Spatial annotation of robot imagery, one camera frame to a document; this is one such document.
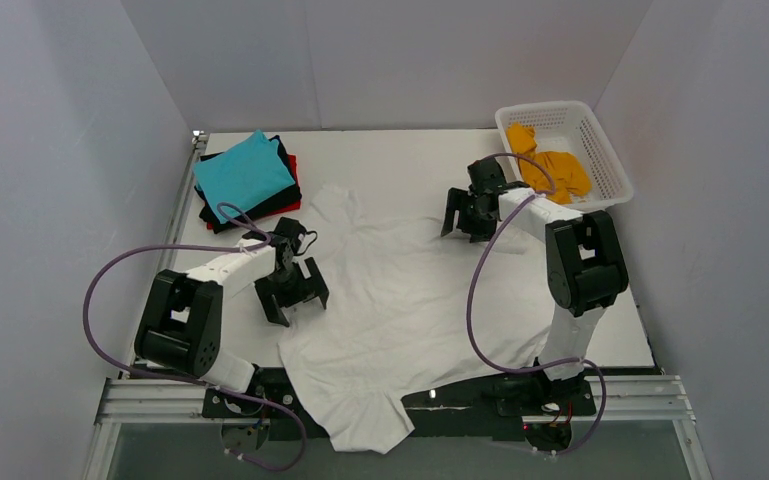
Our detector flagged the white plastic basket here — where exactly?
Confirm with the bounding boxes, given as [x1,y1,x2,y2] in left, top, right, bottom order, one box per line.
[495,100,634,212]

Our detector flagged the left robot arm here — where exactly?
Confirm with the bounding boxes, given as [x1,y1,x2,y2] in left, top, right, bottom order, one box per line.
[134,217,329,393]

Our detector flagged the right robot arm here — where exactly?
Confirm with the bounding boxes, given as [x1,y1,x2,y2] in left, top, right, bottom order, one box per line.
[441,154,629,384]

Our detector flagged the yellow t-shirt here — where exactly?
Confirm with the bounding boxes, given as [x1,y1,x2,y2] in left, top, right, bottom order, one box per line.
[505,123,592,205]

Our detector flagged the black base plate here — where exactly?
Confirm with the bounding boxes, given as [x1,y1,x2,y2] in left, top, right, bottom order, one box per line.
[201,368,601,449]

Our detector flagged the folded cyan t-shirt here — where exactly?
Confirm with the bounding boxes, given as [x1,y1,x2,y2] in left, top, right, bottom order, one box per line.
[192,129,297,225]

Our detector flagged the folded black t-shirt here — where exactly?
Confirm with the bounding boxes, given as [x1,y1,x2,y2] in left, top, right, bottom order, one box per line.
[196,135,303,234]

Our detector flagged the folded red t-shirt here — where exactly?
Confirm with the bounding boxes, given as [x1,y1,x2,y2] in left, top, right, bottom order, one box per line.
[199,154,302,234]

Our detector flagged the white t-shirt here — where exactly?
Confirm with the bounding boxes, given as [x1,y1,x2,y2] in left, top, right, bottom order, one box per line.
[278,186,555,454]

